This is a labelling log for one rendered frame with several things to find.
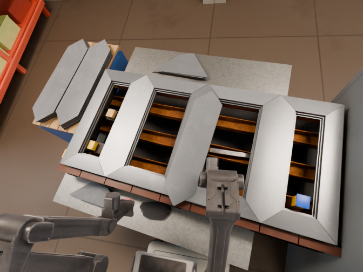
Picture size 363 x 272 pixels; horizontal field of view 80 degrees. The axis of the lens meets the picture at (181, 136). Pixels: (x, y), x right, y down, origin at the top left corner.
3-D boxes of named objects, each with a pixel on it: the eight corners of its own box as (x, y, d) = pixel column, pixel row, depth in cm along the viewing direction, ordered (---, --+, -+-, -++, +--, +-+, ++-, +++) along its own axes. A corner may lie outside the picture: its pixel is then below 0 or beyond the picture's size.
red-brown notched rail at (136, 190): (65, 165, 145) (58, 163, 139) (335, 246, 104) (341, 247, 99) (62, 171, 144) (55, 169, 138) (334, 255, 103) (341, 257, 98)
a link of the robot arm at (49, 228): (-21, 240, 45) (22, 249, 43) (-8, 210, 47) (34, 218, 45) (91, 231, 84) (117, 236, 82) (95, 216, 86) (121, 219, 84)
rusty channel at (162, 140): (93, 119, 166) (89, 116, 161) (335, 173, 124) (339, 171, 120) (89, 128, 164) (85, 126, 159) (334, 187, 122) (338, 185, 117)
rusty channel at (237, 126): (104, 96, 173) (101, 93, 168) (337, 140, 131) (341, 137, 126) (100, 104, 170) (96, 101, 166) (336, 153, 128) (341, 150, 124)
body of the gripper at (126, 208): (114, 198, 99) (105, 205, 92) (134, 201, 97) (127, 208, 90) (113, 212, 100) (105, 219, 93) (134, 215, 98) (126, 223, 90)
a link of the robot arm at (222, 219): (200, 201, 45) (249, 204, 44) (201, 164, 57) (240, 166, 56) (195, 312, 65) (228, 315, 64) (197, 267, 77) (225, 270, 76)
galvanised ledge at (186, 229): (68, 173, 155) (65, 172, 153) (253, 230, 123) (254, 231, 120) (55, 201, 149) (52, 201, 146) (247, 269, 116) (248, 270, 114)
